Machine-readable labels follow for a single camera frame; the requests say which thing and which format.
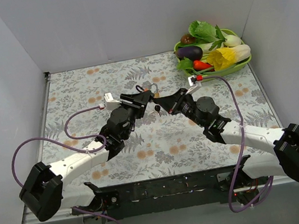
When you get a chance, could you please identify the black headed keys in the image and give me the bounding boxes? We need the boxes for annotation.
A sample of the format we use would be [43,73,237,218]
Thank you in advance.
[154,104,161,116]

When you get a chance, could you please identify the brass padlock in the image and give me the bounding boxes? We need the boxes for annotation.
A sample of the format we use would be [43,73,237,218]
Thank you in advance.
[149,83,160,98]

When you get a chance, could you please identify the orange black padlock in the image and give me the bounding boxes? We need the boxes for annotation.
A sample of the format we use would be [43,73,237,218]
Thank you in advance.
[135,84,151,93]

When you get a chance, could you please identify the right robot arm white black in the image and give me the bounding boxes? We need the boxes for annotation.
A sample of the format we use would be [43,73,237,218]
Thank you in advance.
[154,89,299,186]

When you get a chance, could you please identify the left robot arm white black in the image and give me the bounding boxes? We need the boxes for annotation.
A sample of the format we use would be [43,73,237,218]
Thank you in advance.
[19,90,154,222]

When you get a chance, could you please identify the green plastic tray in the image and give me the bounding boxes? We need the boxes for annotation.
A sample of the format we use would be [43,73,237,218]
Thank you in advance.
[174,29,252,77]

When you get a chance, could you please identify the floral patterned mat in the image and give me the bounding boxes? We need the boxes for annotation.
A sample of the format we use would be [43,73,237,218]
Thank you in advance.
[42,52,280,187]

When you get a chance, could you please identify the red toy pepper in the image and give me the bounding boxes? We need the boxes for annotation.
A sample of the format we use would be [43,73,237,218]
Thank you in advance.
[193,60,213,71]

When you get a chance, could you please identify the purple toy eggplant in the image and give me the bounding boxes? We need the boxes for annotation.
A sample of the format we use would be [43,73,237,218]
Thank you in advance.
[175,46,203,61]

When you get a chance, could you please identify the yellow toy cabbage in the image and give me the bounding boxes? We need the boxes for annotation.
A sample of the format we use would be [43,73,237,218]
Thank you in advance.
[207,44,251,71]

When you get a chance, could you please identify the brown toy mushroom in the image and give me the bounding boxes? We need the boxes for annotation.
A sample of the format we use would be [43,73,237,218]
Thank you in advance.
[180,34,197,45]

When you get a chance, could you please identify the green toy lettuce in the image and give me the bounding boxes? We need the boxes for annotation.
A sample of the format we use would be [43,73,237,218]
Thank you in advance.
[188,20,226,43]

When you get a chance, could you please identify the white toy radish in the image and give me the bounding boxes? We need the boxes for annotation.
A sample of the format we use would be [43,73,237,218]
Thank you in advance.
[224,34,242,47]

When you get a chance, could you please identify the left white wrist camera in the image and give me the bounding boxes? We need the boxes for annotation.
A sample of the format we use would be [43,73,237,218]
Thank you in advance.
[104,92,121,111]

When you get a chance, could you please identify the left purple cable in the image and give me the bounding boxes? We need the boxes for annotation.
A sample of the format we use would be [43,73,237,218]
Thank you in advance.
[4,104,128,224]

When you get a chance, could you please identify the purple cable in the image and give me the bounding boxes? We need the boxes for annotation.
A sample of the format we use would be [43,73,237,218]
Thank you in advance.
[4,104,128,224]
[198,68,279,216]

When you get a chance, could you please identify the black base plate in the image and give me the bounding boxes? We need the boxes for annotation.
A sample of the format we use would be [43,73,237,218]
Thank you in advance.
[67,160,271,224]

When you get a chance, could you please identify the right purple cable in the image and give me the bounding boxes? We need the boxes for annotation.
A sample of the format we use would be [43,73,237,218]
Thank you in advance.
[198,68,279,216]

